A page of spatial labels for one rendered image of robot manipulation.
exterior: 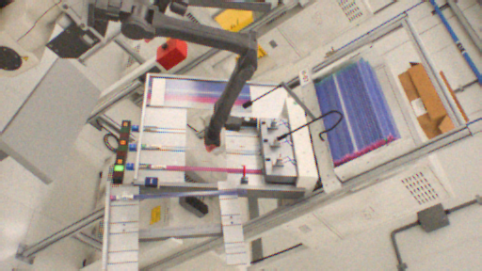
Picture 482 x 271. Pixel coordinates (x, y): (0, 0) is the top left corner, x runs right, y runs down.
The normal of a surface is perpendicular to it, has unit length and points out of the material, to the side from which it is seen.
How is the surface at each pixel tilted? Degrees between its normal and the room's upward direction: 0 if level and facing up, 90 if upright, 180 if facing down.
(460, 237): 90
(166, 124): 46
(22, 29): 90
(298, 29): 90
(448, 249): 90
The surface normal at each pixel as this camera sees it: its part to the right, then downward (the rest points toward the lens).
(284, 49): 0.06, 0.73
